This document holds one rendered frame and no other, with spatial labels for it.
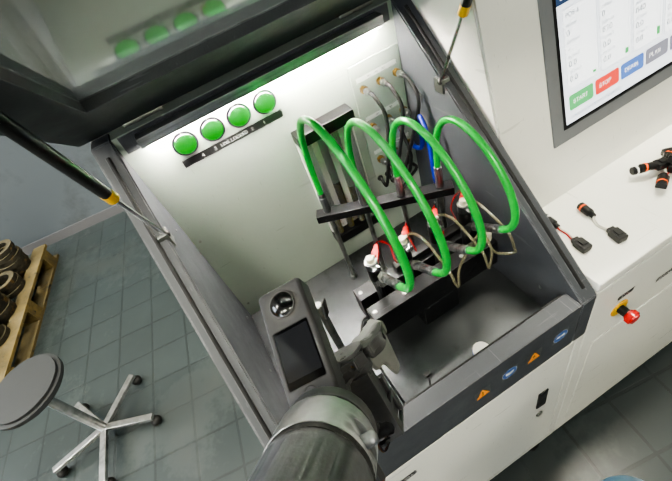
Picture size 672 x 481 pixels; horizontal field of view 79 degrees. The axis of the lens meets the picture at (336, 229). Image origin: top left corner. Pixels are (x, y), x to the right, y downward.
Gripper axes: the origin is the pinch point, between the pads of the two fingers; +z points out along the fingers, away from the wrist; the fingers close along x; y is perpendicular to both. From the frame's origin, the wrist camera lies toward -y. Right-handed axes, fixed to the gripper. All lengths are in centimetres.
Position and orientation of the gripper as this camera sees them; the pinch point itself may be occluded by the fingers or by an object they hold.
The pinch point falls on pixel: (347, 336)
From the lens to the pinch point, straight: 51.6
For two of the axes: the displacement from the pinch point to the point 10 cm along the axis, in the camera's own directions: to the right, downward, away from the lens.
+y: 5.2, 8.5, -0.5
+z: 1.5, -0.4, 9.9
